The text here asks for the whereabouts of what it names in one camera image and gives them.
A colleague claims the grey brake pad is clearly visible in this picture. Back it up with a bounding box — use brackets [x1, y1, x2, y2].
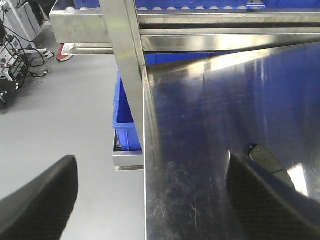
[243, 143, 297, 195]

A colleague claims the blue bin left under table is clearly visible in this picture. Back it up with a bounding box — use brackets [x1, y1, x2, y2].
[112, 70, 142, 152]

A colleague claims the white equipment with wires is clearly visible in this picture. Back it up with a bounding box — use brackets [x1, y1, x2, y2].
[0, 0, 55, 110]

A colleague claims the red shoe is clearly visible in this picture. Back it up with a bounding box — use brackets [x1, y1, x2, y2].
[56, 42, 75, 63]

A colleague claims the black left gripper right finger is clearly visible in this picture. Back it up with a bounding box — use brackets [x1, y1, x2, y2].
[226, 153, 320, 240]

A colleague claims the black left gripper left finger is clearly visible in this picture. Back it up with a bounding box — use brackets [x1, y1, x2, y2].
[0, 155, 79, 240]

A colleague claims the white roller conveyor track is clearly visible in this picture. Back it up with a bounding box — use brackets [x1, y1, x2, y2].
[64, 1, 266, 13]

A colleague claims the stainless steel rack frame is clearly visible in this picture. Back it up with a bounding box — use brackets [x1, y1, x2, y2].
[48, 0, 320, 172]

